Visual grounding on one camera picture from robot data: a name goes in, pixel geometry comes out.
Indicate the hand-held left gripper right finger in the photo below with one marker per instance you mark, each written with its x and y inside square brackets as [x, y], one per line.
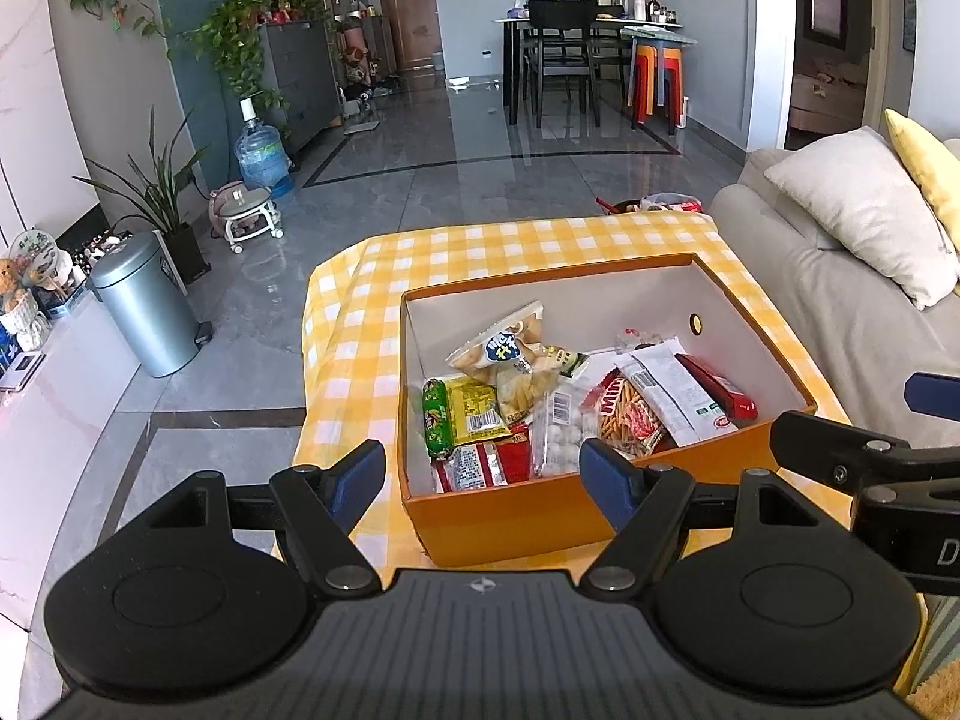
[604, 480]

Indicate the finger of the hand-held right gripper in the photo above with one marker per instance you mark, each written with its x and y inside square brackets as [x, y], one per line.
[934, 392]
[832, 454]

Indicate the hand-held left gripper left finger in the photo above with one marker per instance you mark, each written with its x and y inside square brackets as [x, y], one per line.
[356, 476]

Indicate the green snack packet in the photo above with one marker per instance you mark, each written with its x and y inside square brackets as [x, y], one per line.
[457, 412]

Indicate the orange cardboard box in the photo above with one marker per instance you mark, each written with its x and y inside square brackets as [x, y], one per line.
[705, 300]

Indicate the white ball snack packet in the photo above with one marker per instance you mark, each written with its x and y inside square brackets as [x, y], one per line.
[559, 431]

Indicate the red stick snack packet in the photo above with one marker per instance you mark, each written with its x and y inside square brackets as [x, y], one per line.
[626, 416]

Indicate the beige sofa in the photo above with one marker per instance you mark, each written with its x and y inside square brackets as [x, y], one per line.
[847, 315]

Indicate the small olive snack packet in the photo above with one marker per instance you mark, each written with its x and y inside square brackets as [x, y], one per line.
[566, 361]

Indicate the long red snack packet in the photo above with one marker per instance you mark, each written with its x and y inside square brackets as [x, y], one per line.
[720, 390]

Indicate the small clear snack packet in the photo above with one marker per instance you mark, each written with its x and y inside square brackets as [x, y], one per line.
[641, 337]

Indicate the fuzzy yellow rug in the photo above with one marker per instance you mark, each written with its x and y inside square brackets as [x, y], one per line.
[941, 694]

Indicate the yellow checked tablecloth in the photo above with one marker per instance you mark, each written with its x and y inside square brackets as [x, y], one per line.
[360, 315]

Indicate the beige cushion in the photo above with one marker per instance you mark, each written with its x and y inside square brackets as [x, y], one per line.
[862, 210]

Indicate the yellow cushion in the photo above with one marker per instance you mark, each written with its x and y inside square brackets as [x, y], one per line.
[930, 165]

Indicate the silver pedal trash can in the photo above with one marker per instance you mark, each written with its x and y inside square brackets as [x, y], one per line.
[142, 307]

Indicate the red white plastic bag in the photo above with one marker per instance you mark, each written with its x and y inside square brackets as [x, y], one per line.
[671, 202]

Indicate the rolling low stool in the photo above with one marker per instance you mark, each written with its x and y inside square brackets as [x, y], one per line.
[247, 210]

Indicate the white low cabinet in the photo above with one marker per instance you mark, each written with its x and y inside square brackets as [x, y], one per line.
[67, 405]

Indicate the bed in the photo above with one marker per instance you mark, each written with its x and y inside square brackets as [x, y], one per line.
[825, 101]

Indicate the blue water jug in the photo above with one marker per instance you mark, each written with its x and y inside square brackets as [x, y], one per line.
[261, 154]

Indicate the long leaf potted plant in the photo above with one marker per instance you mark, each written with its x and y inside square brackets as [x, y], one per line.
[161, 187]

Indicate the white flat device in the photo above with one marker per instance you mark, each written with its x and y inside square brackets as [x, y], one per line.
[21, 371]

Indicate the white woven basket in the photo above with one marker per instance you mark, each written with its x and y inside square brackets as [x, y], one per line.
[22, 322]

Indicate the round paper fan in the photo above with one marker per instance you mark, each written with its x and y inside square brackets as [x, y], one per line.
[34, 253]

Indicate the grey sideboard cabinet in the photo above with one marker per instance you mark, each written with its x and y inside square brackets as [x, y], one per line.
[300, 82]

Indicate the teddy bear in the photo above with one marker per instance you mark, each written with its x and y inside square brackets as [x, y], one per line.
[9, 281]

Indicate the stack of coloured stools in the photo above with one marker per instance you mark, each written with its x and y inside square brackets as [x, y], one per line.
[656, 82]

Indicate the black dining chair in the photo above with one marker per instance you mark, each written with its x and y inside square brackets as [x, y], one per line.
[559, 45]

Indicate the trailing plant on cabinet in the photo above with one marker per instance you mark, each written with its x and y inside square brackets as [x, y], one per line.
[236, 37]

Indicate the dining table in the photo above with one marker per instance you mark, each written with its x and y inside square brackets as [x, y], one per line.
[600, 24]

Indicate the brown door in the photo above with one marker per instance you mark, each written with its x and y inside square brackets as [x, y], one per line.
[409, 11]

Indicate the bottles on side table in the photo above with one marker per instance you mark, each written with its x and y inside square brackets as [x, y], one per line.
[654, 7]

